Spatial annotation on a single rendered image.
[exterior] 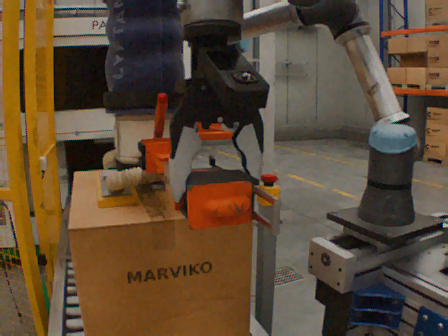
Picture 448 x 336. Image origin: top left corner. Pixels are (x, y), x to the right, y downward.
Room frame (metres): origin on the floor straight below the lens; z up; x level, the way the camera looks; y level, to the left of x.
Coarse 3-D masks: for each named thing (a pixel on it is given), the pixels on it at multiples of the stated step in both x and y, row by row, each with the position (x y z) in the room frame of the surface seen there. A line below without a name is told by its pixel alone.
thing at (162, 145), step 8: (144, 144) 0.80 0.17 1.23; (152, 144) 0.73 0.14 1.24; (160, 144) 0.74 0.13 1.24; (168, 144) 0.74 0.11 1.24; (144, 152) 0.73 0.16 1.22; (152, 152) 0.73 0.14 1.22; (160, 152) 0.74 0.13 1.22; (168, 152) 0.74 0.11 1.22; (144, 160) 0.75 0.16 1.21; (144, 168) 0.73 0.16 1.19; (152, 168) 0.73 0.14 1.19
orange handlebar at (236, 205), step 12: (204, 132) 1.11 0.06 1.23; (216, 132) 1.12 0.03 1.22; (228, 132) 1.13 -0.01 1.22; (156, 156) 0.67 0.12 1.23; (168, 156) 0.66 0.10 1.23; (156, 168) 0.68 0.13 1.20; (204, 204) 0.40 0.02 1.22; (216, 204) 0.39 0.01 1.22; (228, 204) 0.39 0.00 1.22; (240, 204) 0.40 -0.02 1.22; (216, 216) 0.40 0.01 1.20; (228, 216) 0.40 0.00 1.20
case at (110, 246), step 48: (96, 192) 0.95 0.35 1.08; (144, 192) 0.96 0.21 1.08; (96, 240) 0.69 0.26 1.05; (144, 240) 0.72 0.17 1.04; (192, 240) 0.76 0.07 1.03; (240, 240) 0.80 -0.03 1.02; (96, 288) 0.68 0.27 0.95; (144, 288) 0.72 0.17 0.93; (192, 288) 0.76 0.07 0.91; (240, 288) 0.80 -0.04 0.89
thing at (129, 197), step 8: (112, 168) 1.04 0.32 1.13; (96, 176) 1.07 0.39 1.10; (96, 184) 0.98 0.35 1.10; (104, 184) 0.95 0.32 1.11; (104, 192) 0.86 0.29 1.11; (128, 192) 0.87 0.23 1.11; (136, 192) 0.89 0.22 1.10; (104, 200) 0.81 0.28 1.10; (112, 200) 0.82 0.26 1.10; (120, 200) 0.83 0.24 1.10; (128, 200) 0.83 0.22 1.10; (136, 200) 0.84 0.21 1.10
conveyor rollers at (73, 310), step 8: (72, 264) 1.61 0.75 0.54; (72, 272) 1.53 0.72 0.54; (72, 280) 1.45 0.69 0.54; (72, 288) 1.37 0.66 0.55; (72, 296) 1.35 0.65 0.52; (72, 304) 1.27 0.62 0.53; (72, 312) 1.19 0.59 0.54; (80, 312) 1.20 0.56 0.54; (72, 320) 1.12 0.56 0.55; (80, 320) 1.13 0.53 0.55; (72, 328) 1.10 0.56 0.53; (80, 328) 1.11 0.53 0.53
